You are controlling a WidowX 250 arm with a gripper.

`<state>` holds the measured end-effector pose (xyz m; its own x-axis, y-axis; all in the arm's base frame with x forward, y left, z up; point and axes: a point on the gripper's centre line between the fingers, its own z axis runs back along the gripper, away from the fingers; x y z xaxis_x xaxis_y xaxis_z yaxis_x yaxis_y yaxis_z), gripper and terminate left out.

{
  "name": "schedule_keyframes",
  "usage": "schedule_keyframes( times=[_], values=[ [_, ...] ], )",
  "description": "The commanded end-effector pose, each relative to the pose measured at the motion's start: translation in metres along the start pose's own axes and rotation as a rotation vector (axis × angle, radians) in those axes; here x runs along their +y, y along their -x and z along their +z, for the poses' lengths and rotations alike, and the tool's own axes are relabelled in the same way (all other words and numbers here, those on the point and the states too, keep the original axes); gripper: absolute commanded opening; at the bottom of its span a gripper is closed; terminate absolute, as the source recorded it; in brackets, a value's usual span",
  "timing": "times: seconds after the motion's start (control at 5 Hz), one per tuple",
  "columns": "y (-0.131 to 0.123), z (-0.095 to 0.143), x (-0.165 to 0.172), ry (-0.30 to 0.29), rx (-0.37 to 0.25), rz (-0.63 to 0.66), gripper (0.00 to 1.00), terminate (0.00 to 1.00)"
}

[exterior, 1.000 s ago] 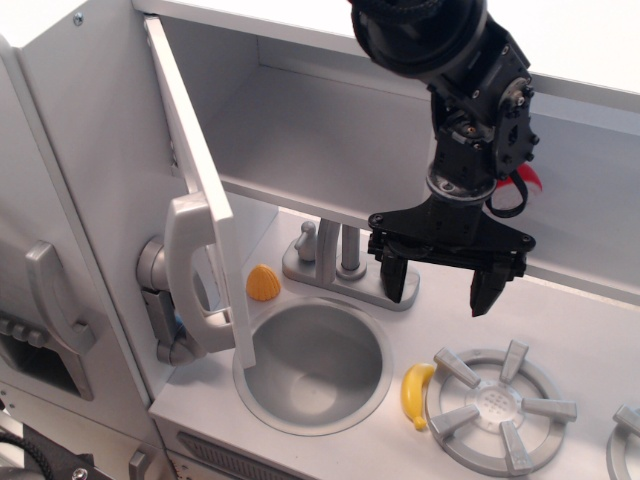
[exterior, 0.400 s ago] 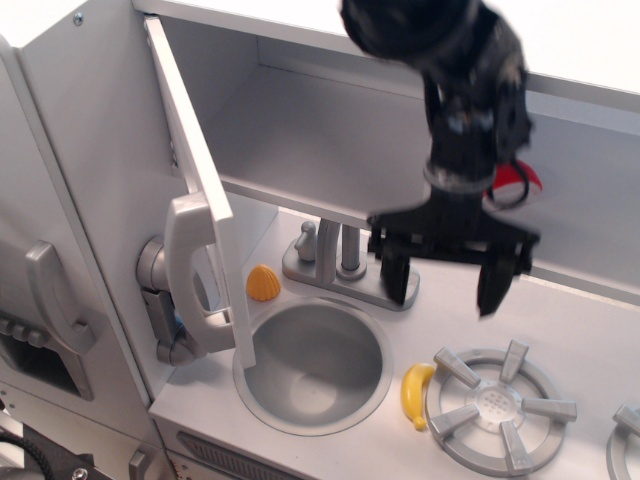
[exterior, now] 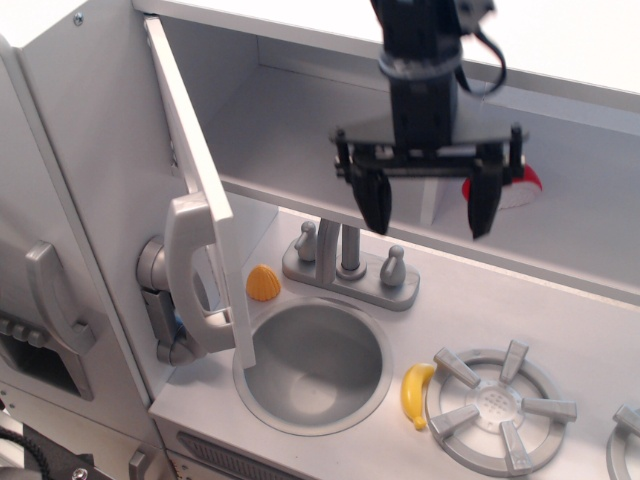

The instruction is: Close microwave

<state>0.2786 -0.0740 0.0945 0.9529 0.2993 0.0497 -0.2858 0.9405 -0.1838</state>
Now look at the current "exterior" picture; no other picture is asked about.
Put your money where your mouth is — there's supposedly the white microwave door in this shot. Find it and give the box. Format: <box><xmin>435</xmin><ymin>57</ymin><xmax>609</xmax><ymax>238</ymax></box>
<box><xmin>144</xmin><ymin>15</ymin><xmax>256</xmax><ymax>368</ymax></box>

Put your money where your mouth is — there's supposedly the grey toy phone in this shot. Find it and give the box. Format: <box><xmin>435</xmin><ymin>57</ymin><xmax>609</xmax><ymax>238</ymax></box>
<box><xmin>136</xmin><ymin>236</ymin><xmax>207</xmax><ymax>367</ymax></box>

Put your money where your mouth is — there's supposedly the grey ice dispenser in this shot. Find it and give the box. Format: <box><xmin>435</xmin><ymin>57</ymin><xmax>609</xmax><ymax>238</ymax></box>
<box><xmin>1</xmin><ymin>311</ymin><xmax>94</xmax><ymax>401</ymax></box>

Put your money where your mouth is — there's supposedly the grey toy faucet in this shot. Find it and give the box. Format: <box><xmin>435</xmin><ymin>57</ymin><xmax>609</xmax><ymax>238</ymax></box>
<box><xmin>282</xmin><ymin>219</ymin><xmax>421</xmax><ymax>312</ymax></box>

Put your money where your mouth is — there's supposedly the red white toy cheese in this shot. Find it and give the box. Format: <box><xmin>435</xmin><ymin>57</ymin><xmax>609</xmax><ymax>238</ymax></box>
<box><xmin>461</xmin><ymin>164</ymin><xmax>543</xmax><ymax>210</ymax></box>

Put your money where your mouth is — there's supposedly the round silver sink basin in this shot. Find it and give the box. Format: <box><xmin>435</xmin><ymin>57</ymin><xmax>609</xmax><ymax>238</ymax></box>
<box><xmin>233</xmin><ymin>298</ymin><xmax>393</xmax><ymax>436</ymax></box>

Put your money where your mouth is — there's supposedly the grey stove burner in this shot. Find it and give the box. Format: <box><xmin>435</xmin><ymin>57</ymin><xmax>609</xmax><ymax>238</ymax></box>
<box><xmin>606</xmin><ymin>404</ymin><xmax>639</xmax><ymax>480</ymax></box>
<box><xmin>425</xmin><ymin>340</ymin><xmax>577</xmax><ymax>478</ymax></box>

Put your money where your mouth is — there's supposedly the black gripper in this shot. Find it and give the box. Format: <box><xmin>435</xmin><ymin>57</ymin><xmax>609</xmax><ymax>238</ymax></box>
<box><xmin>331</xmin><ymin>75</ymin><xmax>527</xmax><ymax>239</ymax></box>

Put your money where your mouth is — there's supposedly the white toy kitchen cabinet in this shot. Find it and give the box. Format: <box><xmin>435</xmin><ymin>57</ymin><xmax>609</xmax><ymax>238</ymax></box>
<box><xmin>1</xmin><ymin>1</ymin><xmax>639</xmax><ymax>479</ymax></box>

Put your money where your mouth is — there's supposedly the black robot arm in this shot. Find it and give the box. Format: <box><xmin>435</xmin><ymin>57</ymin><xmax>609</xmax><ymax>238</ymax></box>
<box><xmin>332</xmin><ymin>1</ymin><xmax>527</xmax><ymax>238</ymax></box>

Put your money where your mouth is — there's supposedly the grey oven handle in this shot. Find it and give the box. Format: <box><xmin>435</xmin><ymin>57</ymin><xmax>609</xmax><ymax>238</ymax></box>
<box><xmin>128</xmin><ymin>450</ymin><xmax>150</xmax><ymax>480</ymax></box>

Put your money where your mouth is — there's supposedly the grey fridge door handle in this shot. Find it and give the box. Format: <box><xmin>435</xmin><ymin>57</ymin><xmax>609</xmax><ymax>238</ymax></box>
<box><xmin>25</xmin><ymin>241</ymin><xmax>96</xmax><ymax>356</ymax></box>

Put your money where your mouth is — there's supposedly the yellow toy lemon half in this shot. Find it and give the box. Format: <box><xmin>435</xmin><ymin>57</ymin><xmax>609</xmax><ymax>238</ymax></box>
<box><xmin>246</xmin><ymin>264</ymin><xmax>281</xmax><ymax>302</ymax></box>

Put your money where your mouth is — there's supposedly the yellow toy banana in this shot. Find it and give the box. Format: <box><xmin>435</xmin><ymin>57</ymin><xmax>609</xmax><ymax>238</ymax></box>
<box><xmin>400</xmin><ymin>363</ymin><xmax>436</xmax><ymax>431</ymax></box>

